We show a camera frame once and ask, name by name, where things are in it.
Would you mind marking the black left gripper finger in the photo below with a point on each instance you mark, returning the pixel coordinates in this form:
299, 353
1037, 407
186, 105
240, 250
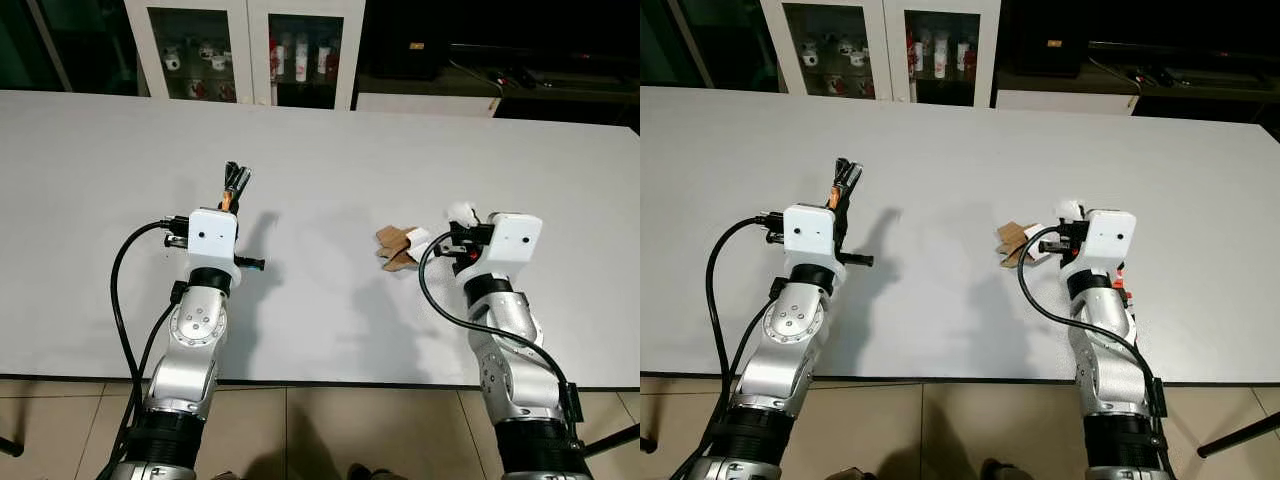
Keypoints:
229, 175
854, 175
243, 180
841, 172

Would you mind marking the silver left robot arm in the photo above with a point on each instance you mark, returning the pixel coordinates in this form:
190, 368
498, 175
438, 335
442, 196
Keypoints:
195, 340
790, 335

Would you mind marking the small white crumpled tissue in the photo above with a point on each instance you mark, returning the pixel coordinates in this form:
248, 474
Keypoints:
1035, 245
418, 238

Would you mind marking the brown torn paper piece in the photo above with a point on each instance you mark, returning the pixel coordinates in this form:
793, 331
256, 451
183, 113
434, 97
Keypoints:
392, 245
1012, 240

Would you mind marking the white glass door cabinet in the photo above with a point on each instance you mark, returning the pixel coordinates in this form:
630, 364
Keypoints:
258, 60
893, 55

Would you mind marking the white folding table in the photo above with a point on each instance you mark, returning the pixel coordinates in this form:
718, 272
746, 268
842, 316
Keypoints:
100, 200
720, 200

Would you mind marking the black low sideboard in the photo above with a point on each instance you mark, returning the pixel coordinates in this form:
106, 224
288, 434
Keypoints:
560, 90
1200, 90

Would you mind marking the black speaker box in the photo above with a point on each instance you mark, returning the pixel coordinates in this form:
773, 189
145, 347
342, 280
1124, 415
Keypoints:
1055, 50
415, 50

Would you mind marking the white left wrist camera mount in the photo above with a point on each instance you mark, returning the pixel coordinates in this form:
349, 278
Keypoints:
808, 232
212, 235

